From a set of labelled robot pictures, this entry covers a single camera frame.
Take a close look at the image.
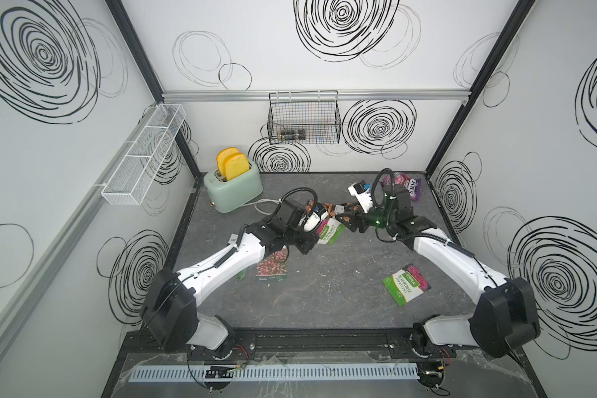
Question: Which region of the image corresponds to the black wire wall basket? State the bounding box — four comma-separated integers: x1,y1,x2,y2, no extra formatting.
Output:
266,91,343,145

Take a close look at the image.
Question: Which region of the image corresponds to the white slotted cable duct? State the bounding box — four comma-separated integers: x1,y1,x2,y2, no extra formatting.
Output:
128,363,420,383

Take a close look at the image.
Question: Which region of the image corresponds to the green white impatiens seed packet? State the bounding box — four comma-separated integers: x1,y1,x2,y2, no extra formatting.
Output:
318,218,345,245

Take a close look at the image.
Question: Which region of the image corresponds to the pink flower field seed packet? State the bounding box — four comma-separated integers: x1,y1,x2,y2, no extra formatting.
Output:
256,247,290,282

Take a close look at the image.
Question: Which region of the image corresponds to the green leafy seed packet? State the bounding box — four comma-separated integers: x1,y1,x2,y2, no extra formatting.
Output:
235,269,247,280

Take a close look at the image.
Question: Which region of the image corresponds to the white wire wall shelf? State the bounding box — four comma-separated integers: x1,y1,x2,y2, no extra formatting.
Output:
101,103,186,206

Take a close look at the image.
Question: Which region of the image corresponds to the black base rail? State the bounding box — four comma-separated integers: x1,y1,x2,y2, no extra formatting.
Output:
121,327,521,362

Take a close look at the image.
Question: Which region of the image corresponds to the white toaster power cable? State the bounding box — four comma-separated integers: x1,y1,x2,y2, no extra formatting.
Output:
242,198,283,217

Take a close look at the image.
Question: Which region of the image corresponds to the yellow toast slice back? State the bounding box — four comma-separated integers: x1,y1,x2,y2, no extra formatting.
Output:
217,147,240,176

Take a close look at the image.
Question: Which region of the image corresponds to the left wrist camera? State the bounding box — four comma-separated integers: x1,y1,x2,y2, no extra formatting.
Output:
303,212,323,233

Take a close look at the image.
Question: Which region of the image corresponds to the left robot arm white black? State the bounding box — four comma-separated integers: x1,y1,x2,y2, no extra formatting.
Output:
140,198,322,358

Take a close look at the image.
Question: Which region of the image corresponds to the yellow toast slice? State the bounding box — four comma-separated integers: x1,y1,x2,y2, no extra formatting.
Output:
217,147,240,176
223,153,250,181

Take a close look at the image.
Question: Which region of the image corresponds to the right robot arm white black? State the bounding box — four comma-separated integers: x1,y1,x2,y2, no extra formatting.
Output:
337,184,541,358

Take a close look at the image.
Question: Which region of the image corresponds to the dark object in basket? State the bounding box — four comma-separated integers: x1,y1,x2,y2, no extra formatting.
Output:
277,129,307,142

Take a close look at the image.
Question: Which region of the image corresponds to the orange marigold seed packet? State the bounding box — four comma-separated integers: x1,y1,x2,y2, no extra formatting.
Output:
306,201,345,221

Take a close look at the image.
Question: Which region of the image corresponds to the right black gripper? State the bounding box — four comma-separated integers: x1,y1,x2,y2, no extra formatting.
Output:
337,199,396,232

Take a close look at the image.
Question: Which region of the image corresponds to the mint green toaster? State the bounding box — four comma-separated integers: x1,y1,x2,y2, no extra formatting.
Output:
203,161,263,213

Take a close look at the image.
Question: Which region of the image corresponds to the purple candy bag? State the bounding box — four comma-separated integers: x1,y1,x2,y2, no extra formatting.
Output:
395,172,421,202

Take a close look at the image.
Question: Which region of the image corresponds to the yellow toast slice front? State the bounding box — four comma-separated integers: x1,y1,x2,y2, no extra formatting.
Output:
223,153,250,181

